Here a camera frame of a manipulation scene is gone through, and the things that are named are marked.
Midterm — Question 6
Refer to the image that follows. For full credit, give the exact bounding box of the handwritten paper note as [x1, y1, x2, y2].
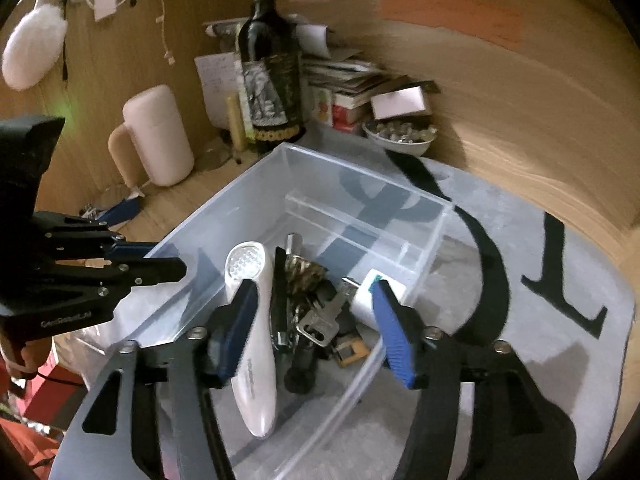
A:
[194, 52, 246, 131]

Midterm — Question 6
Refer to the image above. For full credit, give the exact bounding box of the person's left hand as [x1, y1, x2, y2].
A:
[0, 332, 51, 380]

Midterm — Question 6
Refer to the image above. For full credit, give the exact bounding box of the white hanging tag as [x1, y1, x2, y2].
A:
[93, 0, 123, 22]

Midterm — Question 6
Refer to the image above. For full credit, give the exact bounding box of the small red box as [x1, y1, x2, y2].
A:
[331, 102, 371, 133]

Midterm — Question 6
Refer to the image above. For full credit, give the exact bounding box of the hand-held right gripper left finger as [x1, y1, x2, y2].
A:
[49, 280, 260, 480]

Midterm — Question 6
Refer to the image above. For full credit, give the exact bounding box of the stack of books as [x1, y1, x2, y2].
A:
[300, 50, 401, 111]

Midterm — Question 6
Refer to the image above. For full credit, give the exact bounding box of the blue and white box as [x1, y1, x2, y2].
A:
[95, 195, 146, 226]

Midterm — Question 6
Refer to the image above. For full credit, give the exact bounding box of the small beige tube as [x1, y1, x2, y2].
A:
[226, 94, 248, 153]

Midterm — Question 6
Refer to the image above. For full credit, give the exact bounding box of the small yellow black item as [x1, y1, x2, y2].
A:
[332, 332, 371, 368]

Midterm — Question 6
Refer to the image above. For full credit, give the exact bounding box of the white hanging cable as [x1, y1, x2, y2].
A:
[150, 0, 176, 65]

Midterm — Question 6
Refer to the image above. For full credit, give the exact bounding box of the silver key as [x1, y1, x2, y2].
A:
[295, 290, 351, 346]

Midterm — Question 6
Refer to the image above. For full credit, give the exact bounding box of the fruit print card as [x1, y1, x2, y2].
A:
[312, 87, 335, 126]

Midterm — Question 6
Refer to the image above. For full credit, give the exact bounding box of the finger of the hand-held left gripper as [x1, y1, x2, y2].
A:
[44, 256, 188, 297]
[35, 212, 162, 262]

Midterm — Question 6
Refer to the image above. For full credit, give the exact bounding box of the grey mat black lettering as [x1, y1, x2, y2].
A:
[295, 125, 636, 480]

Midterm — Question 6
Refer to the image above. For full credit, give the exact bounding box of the pale pink card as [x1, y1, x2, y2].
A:
[370, 85, 431, 120]

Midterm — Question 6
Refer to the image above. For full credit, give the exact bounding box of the red cloth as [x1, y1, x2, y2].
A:
[0, 375, 86, 480]

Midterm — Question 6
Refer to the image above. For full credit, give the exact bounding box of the white handheld electric device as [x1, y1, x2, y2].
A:
[224, 241, 278, 438]

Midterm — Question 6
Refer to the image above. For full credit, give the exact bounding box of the white fluffy puff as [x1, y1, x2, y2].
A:
[1, 3, 68, 92]

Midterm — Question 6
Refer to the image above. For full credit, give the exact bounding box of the clear plastic storage bin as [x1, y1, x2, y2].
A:
[92, 142, 456, 480]

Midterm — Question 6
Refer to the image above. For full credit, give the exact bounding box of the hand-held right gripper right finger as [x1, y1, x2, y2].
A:
[370, 280, 581, 480]

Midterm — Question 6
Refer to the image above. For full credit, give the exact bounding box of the white bowl of stones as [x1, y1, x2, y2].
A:
[361, 117, 440, 157]

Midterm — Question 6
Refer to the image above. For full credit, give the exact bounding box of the black cylindrical tool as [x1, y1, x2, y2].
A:
[284, 340, 321, 395]

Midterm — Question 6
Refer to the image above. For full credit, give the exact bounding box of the cream humidifier with handle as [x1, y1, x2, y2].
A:
[107, 85, 195, 188]

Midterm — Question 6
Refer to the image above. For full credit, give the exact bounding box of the camouflage folding knife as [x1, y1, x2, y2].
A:
[275, 232, 328, 301]

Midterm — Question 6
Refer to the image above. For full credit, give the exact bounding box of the dark wine bottle elephant label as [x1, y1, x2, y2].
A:
[236, 0, 307, 153]

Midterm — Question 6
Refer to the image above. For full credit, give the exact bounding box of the white travel plug adapter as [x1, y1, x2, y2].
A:
[342, 269, 401, 331]

